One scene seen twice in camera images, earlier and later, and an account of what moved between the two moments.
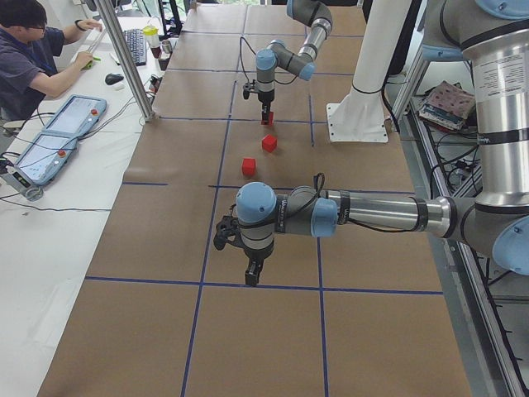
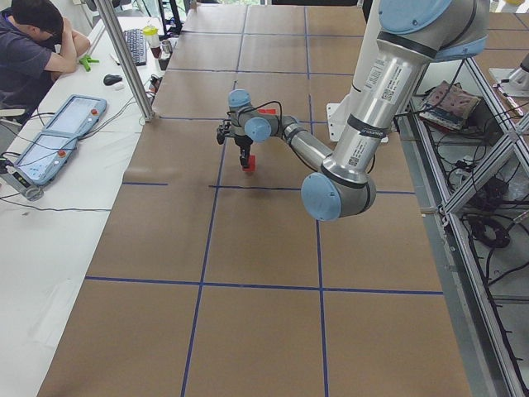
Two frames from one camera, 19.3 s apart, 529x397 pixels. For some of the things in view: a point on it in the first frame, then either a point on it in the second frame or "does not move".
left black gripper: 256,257 -> 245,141
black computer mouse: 111,78 does not move
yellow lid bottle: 151,33 does not move
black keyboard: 136,45 does not move
